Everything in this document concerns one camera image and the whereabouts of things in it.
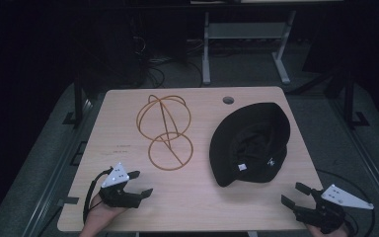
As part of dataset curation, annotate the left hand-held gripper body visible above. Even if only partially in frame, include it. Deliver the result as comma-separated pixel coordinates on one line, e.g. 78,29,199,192
98,161,143,209

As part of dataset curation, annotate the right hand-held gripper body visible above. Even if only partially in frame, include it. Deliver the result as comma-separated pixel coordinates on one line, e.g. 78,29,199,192
293,183,375,235

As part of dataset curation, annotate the gold wire hat stand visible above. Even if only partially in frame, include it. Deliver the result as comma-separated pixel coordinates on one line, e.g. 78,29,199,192
135,94,194,172

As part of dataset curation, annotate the black bucket hat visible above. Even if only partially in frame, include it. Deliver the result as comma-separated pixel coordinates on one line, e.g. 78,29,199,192
208,102,292,189

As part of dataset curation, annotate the person's right hand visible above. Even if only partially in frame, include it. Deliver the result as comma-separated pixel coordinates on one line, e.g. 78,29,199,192
305,223,350,237

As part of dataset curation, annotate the person's left hand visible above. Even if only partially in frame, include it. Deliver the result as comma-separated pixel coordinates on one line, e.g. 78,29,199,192
79,194,128,237

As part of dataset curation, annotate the dark tape strip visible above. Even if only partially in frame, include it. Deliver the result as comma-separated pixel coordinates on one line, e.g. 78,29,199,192
56,196,80,206

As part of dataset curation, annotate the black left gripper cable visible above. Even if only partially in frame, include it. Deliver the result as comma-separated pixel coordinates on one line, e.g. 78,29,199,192
82,167,114,225

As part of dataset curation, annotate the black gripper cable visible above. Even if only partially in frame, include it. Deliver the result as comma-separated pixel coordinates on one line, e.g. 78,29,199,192
315,168,376,237
82,167,114,225

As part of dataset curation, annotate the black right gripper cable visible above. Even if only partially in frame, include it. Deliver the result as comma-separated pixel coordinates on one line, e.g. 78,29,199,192
315,168,376,237

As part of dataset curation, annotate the black metal stand post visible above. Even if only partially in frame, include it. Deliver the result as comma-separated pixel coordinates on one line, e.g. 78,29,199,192
325,70,371,130
62,74,94,128

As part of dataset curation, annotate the bundle of black floor cables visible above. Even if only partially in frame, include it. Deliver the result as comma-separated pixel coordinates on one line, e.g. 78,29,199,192
130,34,205,90

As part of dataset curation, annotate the grey metal desk frame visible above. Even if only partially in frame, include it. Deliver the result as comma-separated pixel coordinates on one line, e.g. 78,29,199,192
201,9,298,86

